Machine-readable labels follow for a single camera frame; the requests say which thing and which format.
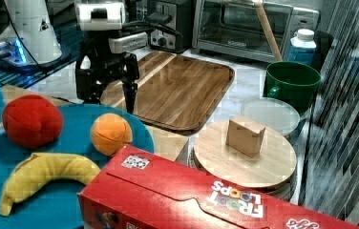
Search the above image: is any red plush apple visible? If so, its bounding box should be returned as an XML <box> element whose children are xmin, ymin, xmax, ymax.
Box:
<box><xmin>2</xmin><ymin>94</ymin><xmax>64</xmax><ymax>149</ymax></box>

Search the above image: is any red Froot Loops box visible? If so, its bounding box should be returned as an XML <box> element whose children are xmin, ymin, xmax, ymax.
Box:
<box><xmin>78</xmin><ymin>146</ymin><xmax>359</xmax><ymax>229</ymax></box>

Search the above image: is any wooden utensil handle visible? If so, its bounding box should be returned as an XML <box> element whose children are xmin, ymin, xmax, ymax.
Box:
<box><xmin>253</xmin><ymin>0</ymin><xmax>282</xmax><ymax>61</ymax></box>

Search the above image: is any blue plate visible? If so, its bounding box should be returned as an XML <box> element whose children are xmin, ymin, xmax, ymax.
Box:
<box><xmin>0</xmin><ymin>105</ymin><xmax>154</xmax><ymax>229</ymax></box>

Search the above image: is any silver toaster oven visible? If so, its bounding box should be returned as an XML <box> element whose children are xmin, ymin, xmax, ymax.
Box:
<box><xmin>193</xmin><ymin>0</ymin><xmax>320</xmax><ymax>63</ymax></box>

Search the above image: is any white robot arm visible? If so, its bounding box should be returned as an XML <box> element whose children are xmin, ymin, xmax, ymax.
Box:
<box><xmin>75</xmin><ymin>2</ymin><xmax>147</xmax><ymax>114</ymax></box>

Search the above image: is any orange plush fruit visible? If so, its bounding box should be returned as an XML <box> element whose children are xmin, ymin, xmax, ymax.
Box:
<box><xmin>90</xmin><ymin>113</ymin><xmax>133</xmax><ymax>156</ymax></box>

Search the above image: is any wooden cutting board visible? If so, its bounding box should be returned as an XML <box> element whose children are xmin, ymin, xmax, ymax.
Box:
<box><xmin>99</xmin><ymin>51</ymin><xmax>236</xmax><ymax>136</ymax></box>

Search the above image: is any green enamel mug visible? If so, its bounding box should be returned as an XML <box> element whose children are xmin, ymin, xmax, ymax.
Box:
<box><xmin>263</xmin><ymin>61</ymin><xmax>321</xmax><ymax>114</ymax></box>

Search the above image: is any blue white-capped bottle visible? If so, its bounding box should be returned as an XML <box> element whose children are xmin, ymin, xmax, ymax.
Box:
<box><xmin>286</xmin><ymin>29</ymin><xmax>317</xmax><ymax>66</ymax></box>

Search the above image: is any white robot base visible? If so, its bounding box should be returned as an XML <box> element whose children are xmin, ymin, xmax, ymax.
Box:
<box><xmin>0</xmin><ymin>0</ymin><xmax>71</xmax><ymax>72</ymax></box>

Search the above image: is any yellow plush banana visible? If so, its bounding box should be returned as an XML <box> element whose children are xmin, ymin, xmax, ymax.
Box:
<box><xmin>0</xmin><ymin>153</ymin><xmax>100</xmax><ymax>217</ymax></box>

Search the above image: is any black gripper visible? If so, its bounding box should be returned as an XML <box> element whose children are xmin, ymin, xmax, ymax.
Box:
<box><xmin>75</xmin><ymin>30</ymin><xmax>147</xmax><ymax>114</ymax></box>

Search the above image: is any black silver toaster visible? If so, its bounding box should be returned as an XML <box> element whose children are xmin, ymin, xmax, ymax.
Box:
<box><xmin>146</xmin><ymin>0</ymin><xmax>193</xmax><ymax>53</ymax></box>

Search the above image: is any round wooden jar lid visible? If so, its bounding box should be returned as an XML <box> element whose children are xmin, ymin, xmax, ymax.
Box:
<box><xmin>191</xmin><ymin>116</ymin><xmax>297</xmax><ymax>192</ymax></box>

